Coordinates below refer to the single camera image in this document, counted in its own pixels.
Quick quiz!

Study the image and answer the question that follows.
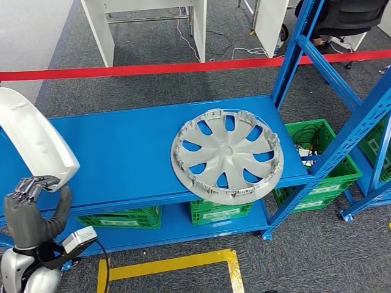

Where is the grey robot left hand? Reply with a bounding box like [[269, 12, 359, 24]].
[[3, 176, 73, 250]]

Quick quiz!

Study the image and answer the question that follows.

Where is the white plastic car body part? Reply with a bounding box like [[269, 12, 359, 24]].
[[0, 87, 81, 194]]

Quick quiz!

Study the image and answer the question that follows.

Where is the green plastic crate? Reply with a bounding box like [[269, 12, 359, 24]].
[[272, 186, 347, 214], [189, 200, 254, 226], [76, 206, 163, 230], [284, 118, 362, 201], [359, 117, 391, 184]]

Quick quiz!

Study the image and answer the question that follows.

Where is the yellow floor tape square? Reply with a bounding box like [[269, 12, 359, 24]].
[[97, 249, 245, 293]]

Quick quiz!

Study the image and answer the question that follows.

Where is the red barrier belt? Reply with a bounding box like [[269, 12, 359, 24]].
[[0, 49, 391, 82]]

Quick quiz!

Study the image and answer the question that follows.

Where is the white desk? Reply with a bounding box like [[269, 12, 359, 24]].
[[238, 0, 290, 59], [81, 0, 208, 68]]

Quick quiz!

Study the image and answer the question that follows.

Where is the grey wheel hubcap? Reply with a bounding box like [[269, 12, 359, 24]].
[[170, 108, 285, 206]]

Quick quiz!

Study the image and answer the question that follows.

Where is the white adapter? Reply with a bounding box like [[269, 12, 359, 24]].
[[297, 147, 318, 167]]

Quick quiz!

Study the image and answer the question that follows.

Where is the black office chair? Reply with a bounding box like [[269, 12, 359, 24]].
[[294, 0, 391, 70]]

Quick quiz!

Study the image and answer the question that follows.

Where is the pale wrist camera black mount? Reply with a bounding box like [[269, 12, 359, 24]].
[[15, 225, 100, 271]]

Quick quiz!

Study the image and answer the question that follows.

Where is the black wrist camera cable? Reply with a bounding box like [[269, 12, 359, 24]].
[[93, 239, 109, 293]]

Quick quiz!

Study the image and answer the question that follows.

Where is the white floor cable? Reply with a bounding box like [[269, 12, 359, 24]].
[[176, 18, 202, 62], [230, 46, 269, 62]]

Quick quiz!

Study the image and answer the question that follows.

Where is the black cable bundle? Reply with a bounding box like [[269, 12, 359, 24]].
[[291, 123, 322, 156]]

